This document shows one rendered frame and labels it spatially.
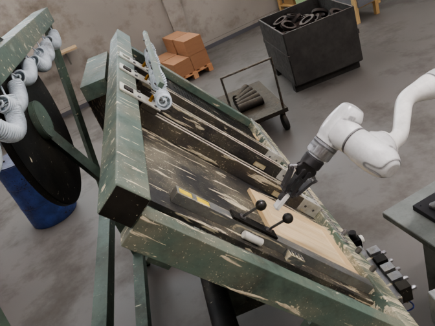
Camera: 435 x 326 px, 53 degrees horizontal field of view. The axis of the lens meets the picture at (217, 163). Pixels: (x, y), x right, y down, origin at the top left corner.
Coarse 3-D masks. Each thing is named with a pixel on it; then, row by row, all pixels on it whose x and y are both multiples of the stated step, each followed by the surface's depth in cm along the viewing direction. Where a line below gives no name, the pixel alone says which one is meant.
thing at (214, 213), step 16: (176, 192) 139; (192, 208) 142; (208, 208) 143; (224, 224) 147; (240, 224) 148; (272, 240) 154; (288, 240) 162; (304, 256) 161; (320, 256) 169; (336, 272) 168; (352, 272) 175; (368, 288) 176
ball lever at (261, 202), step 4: (260, 200) 142; (256, 204) 142; (260, 204) 141; (264, 204) 142; (252, 208) 146; (256, 208) 143; (260, 208) 142; (264, 208) 142; (248, 212) 147; (240, 216) 149; (244, 216) 149
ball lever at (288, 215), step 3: (285, 213) 148; (288, 213) 147; (282, 216) 149; (285, 216) 147; (288, 216) 147; (291, 216) 147; (282, 219) 148; (285, 219) 147; (288, 219) 146; (291, 219) 147; (279, 222) 150; (282, 222) 150; (285, 222) 147; (288, 222) 147; (291, 222) 148; (273, 225) 152; (276, 225) 151; (267, 228) 154; (270, 228) 154; (270, 231) 154
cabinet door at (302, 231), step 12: (252, 192) 194; (264, 216) 176; (276, 216) 186; (300, 216) 207; (276, 228) 172; (288, 228) 182; (300, 228) 192; (312, 228) 203; (324, 228) 215; (300, 240) 178; (312, 240) 188; (324, 240) 199; (324, 252) 184; (336, 252) 193; (348, 264) 189
